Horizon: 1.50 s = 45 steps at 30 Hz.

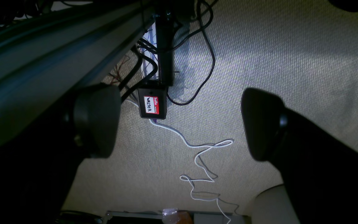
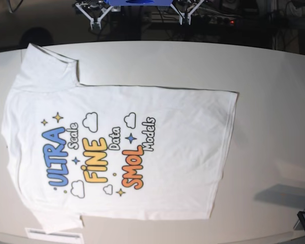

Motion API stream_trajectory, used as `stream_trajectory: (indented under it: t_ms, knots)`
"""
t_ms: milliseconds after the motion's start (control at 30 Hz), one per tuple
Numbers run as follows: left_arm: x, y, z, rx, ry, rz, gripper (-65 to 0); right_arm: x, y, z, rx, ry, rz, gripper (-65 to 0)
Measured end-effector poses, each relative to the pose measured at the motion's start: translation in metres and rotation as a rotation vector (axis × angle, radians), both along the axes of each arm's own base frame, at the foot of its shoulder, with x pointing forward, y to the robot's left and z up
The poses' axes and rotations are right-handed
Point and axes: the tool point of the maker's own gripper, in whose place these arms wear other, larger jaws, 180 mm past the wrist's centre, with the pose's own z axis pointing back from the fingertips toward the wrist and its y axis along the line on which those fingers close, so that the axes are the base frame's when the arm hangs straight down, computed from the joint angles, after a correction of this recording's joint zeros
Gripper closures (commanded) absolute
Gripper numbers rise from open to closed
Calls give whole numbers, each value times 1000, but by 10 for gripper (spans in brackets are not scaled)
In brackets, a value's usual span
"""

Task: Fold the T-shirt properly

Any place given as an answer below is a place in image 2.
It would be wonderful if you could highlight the white printed T-shirt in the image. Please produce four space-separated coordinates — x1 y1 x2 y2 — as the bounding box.
2 44 238 233

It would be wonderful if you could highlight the blue robot base block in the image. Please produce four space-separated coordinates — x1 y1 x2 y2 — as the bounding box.
104 0 173 6

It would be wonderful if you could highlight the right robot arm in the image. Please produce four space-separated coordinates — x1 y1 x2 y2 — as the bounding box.
72 0 121 30

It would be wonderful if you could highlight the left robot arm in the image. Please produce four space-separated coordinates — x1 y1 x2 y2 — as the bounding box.
170 0 205 25

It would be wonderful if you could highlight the power strip with red light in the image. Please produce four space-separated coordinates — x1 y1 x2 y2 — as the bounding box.
144 12 241 26

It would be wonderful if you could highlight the white paper label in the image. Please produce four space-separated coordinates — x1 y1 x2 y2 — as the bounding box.
25 228 84 244

